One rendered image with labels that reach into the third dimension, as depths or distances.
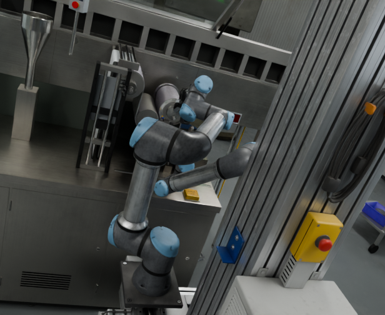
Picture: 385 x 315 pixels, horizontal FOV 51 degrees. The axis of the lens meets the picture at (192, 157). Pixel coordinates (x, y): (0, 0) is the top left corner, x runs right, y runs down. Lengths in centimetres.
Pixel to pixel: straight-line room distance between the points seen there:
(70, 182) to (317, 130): 127
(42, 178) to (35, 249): 43
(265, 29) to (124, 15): 855
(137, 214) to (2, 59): 129
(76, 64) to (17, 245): 100
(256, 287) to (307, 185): 31
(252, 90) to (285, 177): 152
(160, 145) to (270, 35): 959
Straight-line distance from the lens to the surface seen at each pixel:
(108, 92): 194
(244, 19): 465
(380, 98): 101
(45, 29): 205
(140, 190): 139
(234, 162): 164
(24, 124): 222
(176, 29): 233
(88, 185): 195
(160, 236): 149
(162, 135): 127
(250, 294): 112
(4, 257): 227
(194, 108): 164
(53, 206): 205
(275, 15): 1070
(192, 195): 205
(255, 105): 258
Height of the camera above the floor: 193
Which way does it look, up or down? 24 degrees down
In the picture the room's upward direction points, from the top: 19 degrees clockwise
